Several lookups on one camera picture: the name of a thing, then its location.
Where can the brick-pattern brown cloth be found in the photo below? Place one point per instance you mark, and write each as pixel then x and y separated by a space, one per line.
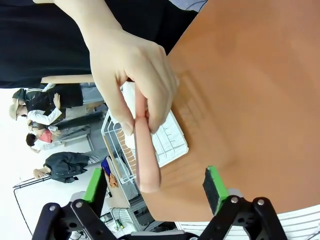
pixel 126 152

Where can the person's bare hand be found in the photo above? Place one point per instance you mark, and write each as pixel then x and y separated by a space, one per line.
pixel 125 57

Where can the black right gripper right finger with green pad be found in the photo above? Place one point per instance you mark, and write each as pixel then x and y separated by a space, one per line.
pixel 250 220

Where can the bystander in black vest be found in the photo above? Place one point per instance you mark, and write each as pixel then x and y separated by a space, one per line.
pixel 47 105

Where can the pink sausage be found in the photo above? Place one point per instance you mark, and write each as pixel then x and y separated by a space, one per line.
pixel 147 160

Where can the grey background bench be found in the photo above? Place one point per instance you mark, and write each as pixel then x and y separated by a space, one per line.
pixel 92 120

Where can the white plastic drainer tray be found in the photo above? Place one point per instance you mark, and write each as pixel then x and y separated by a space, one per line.
pixel 172 142

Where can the wooden board with objects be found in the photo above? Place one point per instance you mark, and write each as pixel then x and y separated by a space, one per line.
pixel 117 190

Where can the black metal stand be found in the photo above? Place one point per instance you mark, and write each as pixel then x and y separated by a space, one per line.
pixel 22 195

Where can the bystander in red shirt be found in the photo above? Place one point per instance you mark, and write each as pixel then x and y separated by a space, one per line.
pixel 43 137

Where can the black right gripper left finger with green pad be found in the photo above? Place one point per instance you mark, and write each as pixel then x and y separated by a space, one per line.
pixel 87 225

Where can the bystander in dark jacket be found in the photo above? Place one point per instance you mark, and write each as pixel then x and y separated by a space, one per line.
pixel 65 165

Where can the person's dark shirt torso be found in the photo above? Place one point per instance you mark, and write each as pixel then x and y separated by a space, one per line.
pixel 37 42

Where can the person's bare forearm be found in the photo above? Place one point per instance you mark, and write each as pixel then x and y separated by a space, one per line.
pixel 80 12

